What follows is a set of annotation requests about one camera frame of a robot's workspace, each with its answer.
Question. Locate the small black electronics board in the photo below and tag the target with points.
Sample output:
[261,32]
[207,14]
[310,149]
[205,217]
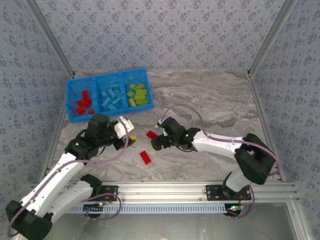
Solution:
[92,208]
[232,212]

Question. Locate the long blue lego brick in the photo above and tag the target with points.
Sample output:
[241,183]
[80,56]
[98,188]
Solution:
[117,101]

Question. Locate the wide aluminium extrusion rail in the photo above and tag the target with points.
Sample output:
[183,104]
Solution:
[162,191]

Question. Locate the aluminium lower frame post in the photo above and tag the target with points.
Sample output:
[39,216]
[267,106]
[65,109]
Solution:
[298,222]

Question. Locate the aluminium frame post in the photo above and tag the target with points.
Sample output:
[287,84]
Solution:
[298,222]
[51,37]
[270,37]

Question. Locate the aluminium side rail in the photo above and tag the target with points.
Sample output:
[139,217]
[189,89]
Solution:
[262,115]
[53,142]

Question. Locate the blue three-compartment plastic bin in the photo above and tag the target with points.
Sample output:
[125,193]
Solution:
[73,87]

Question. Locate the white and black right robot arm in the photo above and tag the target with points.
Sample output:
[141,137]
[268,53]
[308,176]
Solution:
[217,143]

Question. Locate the grey metal lower panel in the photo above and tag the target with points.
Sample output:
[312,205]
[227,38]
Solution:
[162,227]

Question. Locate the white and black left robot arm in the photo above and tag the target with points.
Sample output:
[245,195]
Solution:
[50,180]

